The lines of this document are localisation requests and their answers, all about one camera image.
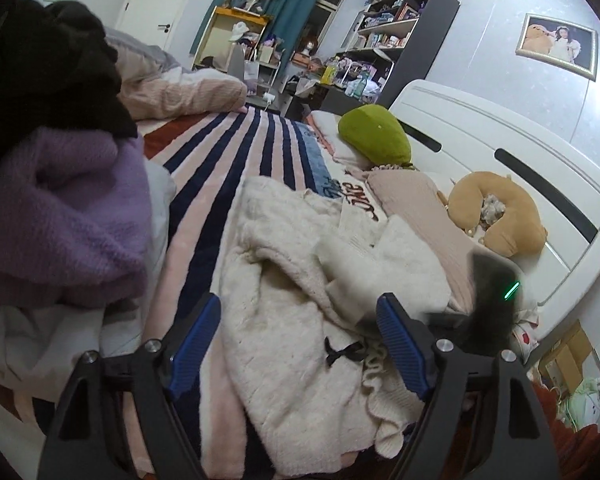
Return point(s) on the tan neck pillow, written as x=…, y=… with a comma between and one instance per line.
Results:
x=510, y=232

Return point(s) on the white plush toy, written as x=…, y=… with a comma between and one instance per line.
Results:
x=587, y=400

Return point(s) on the pink pillow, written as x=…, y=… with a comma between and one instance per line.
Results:
x=327, y=132

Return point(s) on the yellow shelf unit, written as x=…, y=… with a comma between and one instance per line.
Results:
x=220, y=35

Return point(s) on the dark desk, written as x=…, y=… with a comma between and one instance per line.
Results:
x=325, y=97

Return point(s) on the red cloth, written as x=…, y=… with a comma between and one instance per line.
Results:
x=580, y=452

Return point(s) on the window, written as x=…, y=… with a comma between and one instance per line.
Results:
x=330, y=10

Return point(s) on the cardboard box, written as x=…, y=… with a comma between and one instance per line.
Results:
x=570, y=350

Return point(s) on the framed photo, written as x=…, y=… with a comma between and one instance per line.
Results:
x=555, y=42

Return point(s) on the black bookshelf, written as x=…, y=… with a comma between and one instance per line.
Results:
x=425, y=45

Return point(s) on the green plush pillow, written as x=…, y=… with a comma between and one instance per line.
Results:
x=375, y=132

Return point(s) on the white bed headboard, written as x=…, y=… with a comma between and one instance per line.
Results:
x=505, y=125

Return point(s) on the small grey plush toy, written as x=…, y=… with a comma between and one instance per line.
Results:
x=491, y=207

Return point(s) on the pink knitted garment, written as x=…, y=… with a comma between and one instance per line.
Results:
x=420, y=210

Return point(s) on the black garment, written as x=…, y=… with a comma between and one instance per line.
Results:
x=45, y=75

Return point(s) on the cream fluffy sweater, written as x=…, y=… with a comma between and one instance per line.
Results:
x=290, y=360

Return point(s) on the purple fuzzy sweater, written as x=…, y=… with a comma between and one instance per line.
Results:
x=55, y=210

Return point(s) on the striped blanket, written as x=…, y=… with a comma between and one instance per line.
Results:
x=215, y=160

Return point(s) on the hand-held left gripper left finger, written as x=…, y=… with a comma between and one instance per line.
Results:
x=199, y=342

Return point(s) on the yellow bottle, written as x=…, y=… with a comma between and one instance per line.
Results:
x=330, y=71

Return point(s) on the white door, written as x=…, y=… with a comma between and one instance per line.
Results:
x=155, y=0

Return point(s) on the pink quilt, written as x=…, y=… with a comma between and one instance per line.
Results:
x=180, y=95

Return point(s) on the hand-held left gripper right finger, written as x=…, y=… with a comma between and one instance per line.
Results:
x=399, y=347

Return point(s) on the white garment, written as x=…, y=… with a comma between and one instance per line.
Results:
x=30, y=332

